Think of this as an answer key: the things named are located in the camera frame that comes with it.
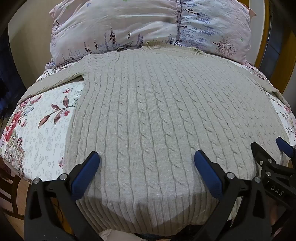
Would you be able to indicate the wooden door frame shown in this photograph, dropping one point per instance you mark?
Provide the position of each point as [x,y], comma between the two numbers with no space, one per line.
[272,46]

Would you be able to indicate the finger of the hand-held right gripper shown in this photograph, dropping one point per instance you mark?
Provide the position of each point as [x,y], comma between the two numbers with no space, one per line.
[284,146]
[262,154]

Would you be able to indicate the white floral bed sheet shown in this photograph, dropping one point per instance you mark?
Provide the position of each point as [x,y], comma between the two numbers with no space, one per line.
[39,143]

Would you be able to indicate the dark wooden furniture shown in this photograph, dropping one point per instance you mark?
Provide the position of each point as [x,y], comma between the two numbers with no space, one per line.
[10,197]

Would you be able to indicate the dark blue cloth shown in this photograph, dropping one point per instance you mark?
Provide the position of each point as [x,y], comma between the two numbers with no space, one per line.
[9,76]

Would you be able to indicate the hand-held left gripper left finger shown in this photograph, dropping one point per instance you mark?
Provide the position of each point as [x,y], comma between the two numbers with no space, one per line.
[86,174]

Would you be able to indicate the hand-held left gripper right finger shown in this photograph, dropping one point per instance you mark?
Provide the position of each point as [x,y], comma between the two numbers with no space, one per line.
[208,176]

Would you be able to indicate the lavender floral pillow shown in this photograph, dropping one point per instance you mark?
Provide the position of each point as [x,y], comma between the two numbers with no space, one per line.
[138,25]

